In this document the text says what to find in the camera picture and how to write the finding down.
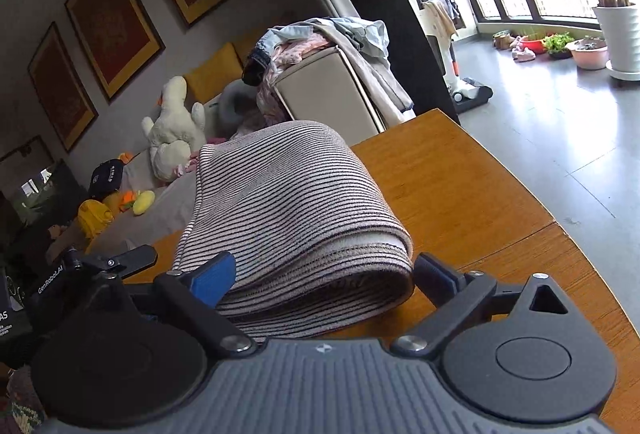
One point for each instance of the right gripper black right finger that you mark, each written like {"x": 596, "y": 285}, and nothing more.
{"x": 460, "y": 300}

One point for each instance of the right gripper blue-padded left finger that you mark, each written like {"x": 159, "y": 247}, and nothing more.
{"x": 188, "y": 300}

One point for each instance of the grey striped knit garment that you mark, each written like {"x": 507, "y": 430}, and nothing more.
{"x": 316, "y": 246}

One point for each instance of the pile of clothes on armrest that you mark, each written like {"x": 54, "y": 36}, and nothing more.
{"x": 334, "y": 69}

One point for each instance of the yellow plush toy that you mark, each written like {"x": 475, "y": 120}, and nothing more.
{"x": 94, "y": 217}

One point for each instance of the glass aquarium tank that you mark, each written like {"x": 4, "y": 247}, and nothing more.
{"x": 38, "y": 187}

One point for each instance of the orange plush toy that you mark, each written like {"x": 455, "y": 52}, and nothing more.
{"x": 127, "y": 199}

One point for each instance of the dark blue cap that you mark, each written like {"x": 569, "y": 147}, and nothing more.
{"x": 106, "y": 179}

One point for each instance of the white plush duck toy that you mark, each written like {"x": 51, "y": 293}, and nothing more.
{"x": 176, "y": 133}

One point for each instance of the grey neck pillow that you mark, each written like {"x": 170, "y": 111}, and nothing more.
{"x": 235, "y": 103}

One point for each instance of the framed red picture left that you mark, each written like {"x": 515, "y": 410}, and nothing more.
{"x": 59, "y": 89}

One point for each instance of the white vacuum cleaner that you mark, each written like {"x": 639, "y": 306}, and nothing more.
{"x": 465, "y": 95}

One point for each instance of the grey covered sofa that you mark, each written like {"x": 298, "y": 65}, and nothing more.
{"x": 250, "y": 149}

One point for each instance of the yellow cushion left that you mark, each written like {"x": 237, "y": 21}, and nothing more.
{"x": 208, "y": 80}

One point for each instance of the yellow cushion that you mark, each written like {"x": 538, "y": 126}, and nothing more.
{"x": 208, "y": 80}
{"x": 244, "y": 44}

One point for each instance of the yellow cushion right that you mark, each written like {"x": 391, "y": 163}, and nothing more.
{"x": 244, "y": 44}

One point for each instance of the framed red picture middle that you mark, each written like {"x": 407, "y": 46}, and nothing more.
{"x": 117, "y": 38}

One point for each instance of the red basin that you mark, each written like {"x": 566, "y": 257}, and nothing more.
{"x": 535, "y": 46}

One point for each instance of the green plants tray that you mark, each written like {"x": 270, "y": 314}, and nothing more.
{"x": 555, "y": 45}

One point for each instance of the pink basin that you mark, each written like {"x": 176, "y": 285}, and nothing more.
{"x": 589, "y": 53}

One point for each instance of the white plant pot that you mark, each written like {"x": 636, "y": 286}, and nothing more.
{"x": 620, "y": 28}

